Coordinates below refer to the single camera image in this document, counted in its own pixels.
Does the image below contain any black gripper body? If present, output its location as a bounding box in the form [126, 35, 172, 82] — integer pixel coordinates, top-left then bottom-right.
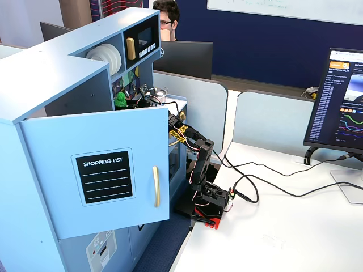
[132, 84, 156, 109]

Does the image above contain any red robot base clamp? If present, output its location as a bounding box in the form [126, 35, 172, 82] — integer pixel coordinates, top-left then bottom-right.
[189, 208, 224, 230]

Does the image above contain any blue shopping list cabinet door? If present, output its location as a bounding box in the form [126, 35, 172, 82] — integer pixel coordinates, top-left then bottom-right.
[19, 105, 170, 240]

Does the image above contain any silver toy pot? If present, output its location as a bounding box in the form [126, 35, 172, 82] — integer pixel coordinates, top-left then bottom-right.
[150, 86, 170, 105]

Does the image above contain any white plate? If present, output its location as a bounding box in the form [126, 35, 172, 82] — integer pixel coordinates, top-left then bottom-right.
[103, 42, 123, 72]
[98, 44, 119, 75]

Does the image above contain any wide black monitor back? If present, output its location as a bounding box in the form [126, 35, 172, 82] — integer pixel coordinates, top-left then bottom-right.
[153, 40, 214, 80]

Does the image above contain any white plates stack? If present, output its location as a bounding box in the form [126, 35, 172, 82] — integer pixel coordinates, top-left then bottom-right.
[86, 45, 115, 77]

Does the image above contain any grey desk divider panel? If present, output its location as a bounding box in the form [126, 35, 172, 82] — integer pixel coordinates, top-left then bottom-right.
[153, 70, 229, 164]
[0, 44, 26, 61]
[233, 89, 318, 158]

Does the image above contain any dark-haired person with glasses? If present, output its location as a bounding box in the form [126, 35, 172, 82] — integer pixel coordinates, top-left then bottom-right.
[152, 0, 181, 42]

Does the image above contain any blue toy kitchen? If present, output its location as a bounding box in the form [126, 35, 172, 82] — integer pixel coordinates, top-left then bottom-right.
[0, 7, 188, 272]

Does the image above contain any red and blue poster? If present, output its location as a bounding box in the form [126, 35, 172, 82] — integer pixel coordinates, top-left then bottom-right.
[89, 0, 143, 18]

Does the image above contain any brown wooden panel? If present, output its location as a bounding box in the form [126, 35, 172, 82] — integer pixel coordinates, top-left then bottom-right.
[58, 0, 92, 28]

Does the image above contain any whiteboard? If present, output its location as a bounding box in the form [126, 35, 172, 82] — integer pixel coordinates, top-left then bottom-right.
[206, 0, 363, 27]

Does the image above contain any lit computer monitor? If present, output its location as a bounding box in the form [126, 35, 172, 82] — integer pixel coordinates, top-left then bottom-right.
[302, 47, 363, 155]

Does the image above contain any silver monitor stand base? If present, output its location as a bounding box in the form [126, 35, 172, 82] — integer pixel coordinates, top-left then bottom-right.
[330, 169, 363, 205]

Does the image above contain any gold microwave handle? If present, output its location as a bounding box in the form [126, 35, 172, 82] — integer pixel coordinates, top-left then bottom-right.
[126, 37, 137, 60]

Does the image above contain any gold cabinet door handle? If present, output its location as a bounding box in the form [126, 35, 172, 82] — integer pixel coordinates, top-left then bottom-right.
[152, 165, 161, 209]

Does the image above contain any white desk cable grommet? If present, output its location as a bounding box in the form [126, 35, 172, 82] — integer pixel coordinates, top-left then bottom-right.
[292, 157, 313, 168]

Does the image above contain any yellow object with white cables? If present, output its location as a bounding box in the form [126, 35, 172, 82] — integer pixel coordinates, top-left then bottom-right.
[301, 86, 320, 100]

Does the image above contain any long black looped cable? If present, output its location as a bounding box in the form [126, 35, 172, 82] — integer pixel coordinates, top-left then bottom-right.
[232, 173, 363, 205]

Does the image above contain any black cable with plug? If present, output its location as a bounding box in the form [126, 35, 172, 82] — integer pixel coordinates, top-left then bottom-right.
[211, 146, 354, 179]

